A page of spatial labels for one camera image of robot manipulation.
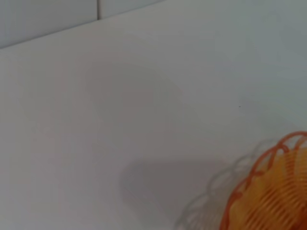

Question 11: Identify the orange wire basket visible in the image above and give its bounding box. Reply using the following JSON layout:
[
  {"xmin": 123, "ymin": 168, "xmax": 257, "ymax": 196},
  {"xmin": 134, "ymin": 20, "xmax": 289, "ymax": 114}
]
[{"xmin": 220, "ymin": 130, "xmax": 307, "ymax": 230}]

